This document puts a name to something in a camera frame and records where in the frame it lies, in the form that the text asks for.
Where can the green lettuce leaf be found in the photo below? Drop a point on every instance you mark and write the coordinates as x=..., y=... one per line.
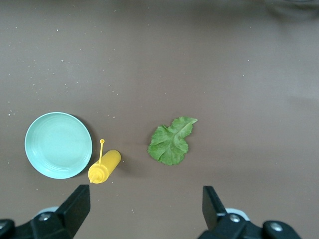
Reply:
x=169, y=144

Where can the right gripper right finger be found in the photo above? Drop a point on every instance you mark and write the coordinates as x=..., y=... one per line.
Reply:
x=213, y=211

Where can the mint green round plate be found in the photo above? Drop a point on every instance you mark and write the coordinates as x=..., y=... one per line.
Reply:
x=58, y=145

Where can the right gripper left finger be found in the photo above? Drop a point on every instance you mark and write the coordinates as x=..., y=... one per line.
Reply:
x=72, y=214

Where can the yellow squeeze sauce bottle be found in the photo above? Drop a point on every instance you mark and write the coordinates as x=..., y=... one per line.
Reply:
x=108, y=163

